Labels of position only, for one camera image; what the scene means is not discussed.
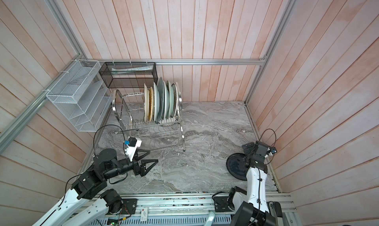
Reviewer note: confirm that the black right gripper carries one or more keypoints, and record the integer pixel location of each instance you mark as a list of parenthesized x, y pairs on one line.
[(247, 150)]

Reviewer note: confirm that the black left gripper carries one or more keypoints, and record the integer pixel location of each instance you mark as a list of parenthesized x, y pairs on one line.
[(142, 170)]

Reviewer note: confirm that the black round plate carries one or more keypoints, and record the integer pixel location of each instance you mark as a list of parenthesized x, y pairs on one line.
[(236, 166)]

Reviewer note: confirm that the stainless steel dish rack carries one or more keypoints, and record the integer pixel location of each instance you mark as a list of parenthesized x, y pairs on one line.
[(128, 110)]

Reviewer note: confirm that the cream floral plate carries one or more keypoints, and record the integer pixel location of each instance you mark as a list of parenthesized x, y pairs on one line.
[(146, 103)]

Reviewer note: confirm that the yellow woven coaster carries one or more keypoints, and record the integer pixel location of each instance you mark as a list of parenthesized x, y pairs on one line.
[(151, 104)]

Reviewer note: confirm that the orange sunburst plate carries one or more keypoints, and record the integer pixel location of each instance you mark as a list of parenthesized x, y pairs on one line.
[(156, 103), (179, 105)]

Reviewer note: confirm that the white green clover plate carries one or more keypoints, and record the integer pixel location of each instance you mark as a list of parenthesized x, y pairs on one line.
[(170, 99)]

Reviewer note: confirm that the light blue flower plate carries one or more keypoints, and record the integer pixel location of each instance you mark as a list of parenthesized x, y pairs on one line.
[(175, 99)]

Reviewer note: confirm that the large teal plate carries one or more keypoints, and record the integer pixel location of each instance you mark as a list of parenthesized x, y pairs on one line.
[(163, 102)]

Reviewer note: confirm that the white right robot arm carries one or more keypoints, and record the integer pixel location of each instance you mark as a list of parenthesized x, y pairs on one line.
[(250, 206)]

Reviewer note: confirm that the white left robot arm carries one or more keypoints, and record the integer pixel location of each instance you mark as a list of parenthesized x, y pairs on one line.
[(88, 199)]

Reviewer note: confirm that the green rim lettered plate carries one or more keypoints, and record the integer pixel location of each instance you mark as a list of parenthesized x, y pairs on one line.
[(168, 122)]

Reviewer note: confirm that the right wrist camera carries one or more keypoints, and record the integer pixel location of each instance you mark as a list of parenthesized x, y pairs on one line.
[(272, 150)]

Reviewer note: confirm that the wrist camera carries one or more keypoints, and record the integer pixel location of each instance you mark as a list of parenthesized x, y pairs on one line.
[(130, 147), (272, 150)]

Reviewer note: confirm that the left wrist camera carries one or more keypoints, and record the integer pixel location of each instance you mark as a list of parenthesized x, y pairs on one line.
[(130, 147)]

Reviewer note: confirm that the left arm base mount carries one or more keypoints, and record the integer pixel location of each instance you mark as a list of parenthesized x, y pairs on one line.
[(127, 206)]

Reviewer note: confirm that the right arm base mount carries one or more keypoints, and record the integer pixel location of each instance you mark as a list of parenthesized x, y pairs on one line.
[(223, 204)]

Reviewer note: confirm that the aluminium front rail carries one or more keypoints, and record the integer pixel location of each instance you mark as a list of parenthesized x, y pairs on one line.
[(157, 204)]

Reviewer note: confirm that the white wire mesh shelf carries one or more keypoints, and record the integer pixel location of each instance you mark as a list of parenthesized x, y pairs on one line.
[(82, 99)]

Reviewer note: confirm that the black mesh wall basket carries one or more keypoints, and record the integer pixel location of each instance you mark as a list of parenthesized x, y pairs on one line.
[(128, 75)]

